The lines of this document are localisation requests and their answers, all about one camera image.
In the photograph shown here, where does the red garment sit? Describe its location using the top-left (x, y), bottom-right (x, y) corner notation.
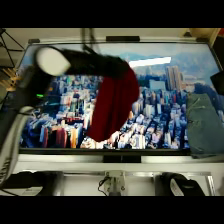
top-left (86, 67), bottom-right (141, 142)

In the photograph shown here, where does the silver frame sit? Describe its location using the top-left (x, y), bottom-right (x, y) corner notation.
top-left (0, 154), bottom-right (224, 197)

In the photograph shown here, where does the black cable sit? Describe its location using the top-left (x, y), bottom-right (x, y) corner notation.
top-left (97, 176), bottom-right (111, 197)

